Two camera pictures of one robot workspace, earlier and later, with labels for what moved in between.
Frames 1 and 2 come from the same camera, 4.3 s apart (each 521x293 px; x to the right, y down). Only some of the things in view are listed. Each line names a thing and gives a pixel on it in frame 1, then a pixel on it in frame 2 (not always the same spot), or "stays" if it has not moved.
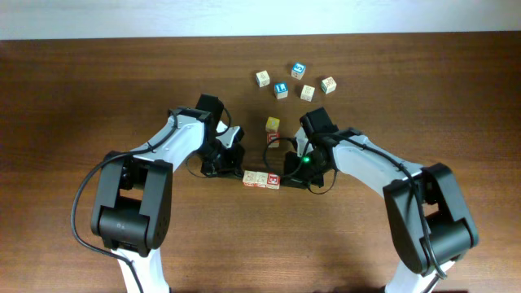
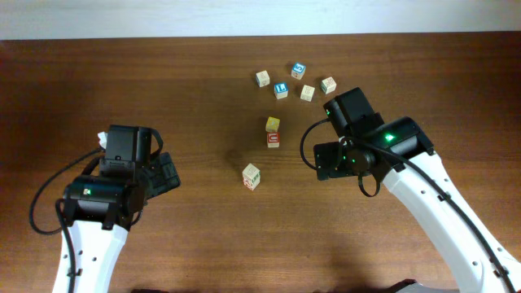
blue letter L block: (281, 89) stays
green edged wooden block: (328, 85) stays
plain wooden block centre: (307, 93) stays
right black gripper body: (299, 175) to (326, 160)
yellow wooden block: (272, 124) stays
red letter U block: (271, 136) stays
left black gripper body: (221, 159) to (158, 180)
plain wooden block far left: (263, 79) stays
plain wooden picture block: (261, 179) to (247, 182)
